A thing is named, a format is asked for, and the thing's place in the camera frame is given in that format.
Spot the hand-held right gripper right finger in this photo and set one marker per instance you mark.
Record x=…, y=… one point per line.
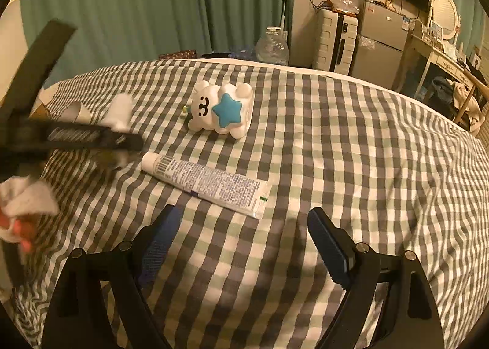
x=328, y=246

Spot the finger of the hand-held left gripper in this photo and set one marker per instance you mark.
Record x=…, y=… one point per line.
x=122, y=141

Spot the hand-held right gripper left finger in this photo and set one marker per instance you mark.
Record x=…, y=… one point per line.
x=160, y=242

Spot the brown cardboard box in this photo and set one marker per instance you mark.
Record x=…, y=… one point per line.
x=40, y=104

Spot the white toothpaste tube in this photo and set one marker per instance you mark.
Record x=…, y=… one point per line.
x=206, y=181

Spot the person's left hand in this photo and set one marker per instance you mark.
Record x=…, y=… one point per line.
x=19, y=234

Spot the grey white checkered blanket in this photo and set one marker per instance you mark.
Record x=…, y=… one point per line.
x=344, y=162

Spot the white bear toy blue star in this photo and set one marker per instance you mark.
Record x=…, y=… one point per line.
x=206, y=104

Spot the patterned brown box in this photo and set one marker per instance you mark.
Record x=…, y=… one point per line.
x=177, y=55

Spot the dark bag pile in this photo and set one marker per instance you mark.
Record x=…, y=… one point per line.
x=229, y=54

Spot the green curtain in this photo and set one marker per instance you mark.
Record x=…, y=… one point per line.
x=133, y=1

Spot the large clear water jug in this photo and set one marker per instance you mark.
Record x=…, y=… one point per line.
x=271, y=49

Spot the beige cloth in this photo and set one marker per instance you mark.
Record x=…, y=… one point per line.
x=468, y=104

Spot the grey small refrigerator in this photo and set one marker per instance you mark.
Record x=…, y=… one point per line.
x=382, y=47

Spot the white suitcase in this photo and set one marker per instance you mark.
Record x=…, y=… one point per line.
x=328, y=39

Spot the white dressing table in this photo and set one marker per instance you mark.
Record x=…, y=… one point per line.
x=439, y=55

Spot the clear plastic bag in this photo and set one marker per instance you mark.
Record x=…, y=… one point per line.
x=345, y=3

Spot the white oval mirror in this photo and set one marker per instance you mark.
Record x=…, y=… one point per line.
x=445, y=13

